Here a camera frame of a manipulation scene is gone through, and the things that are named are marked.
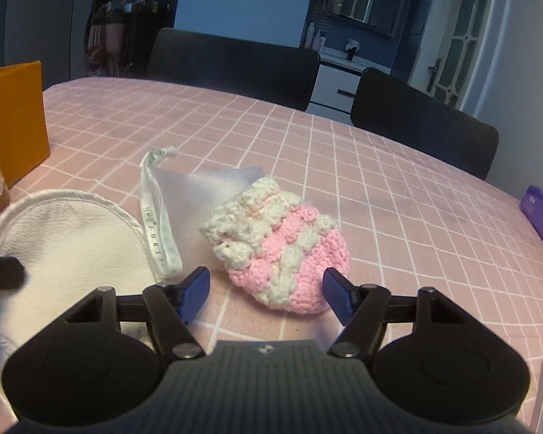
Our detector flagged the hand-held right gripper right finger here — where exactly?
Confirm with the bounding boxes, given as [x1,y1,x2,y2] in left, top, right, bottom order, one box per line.
[322,268,471,359]

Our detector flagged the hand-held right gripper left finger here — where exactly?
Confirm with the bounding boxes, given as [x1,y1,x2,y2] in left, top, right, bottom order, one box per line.
[59,267,211,361]

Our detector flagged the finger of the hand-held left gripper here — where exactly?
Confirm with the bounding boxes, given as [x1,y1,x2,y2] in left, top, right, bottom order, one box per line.
[0,257,25,291]

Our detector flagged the pink and white crochet pouch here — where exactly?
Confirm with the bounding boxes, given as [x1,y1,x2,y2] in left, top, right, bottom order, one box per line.
[198,176,351,315]

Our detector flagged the cream pad with stitched rim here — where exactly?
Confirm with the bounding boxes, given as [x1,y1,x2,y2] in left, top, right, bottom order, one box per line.
[0,188,157,385]

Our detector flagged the orange cardboard box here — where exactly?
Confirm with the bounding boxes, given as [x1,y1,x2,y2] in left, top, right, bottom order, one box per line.
[0,60,50,188]

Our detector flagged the translucent pouch with white ribbon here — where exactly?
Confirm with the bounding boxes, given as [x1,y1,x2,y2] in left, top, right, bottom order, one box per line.
[139,145,272,281]

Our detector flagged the pink checkered tablecloth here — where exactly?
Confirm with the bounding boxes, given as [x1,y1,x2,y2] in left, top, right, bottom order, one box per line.
[0,77,543,434]

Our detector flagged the black chair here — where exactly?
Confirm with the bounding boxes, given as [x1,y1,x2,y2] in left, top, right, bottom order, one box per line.
[350,67,499,180]
[146,27,321,113]

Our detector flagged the white sideboard cabinet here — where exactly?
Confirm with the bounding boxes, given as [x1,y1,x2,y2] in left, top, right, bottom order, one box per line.
[310,47,392,114]

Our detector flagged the purple tissue pack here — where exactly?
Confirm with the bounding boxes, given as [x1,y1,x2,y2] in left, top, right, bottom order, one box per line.
[519,185,543,247]

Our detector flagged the hanging pink bags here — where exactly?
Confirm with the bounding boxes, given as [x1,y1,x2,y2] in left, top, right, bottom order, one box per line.
[86,2,132,77]

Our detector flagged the white panelled door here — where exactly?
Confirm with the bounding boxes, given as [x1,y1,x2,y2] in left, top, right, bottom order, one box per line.
[412,0,494,109]

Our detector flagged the door handle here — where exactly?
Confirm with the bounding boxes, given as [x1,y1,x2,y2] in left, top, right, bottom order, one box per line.
[426,59,442,93]

